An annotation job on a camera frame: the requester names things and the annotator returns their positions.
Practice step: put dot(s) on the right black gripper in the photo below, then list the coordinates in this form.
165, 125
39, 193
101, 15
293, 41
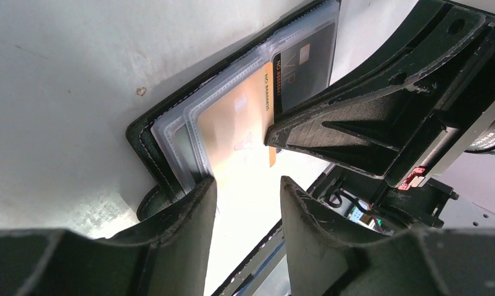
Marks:
413, 87

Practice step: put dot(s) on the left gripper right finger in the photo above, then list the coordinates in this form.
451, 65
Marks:
330, 255

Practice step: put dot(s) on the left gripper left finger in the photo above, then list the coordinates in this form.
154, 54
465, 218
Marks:
166, 254

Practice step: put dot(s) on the black leather card holder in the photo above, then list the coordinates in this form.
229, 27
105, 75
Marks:
167, 138

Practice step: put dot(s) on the black VIP card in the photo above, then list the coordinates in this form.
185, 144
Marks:
302, 67

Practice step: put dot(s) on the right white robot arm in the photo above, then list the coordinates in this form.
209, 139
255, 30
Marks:
397, 208

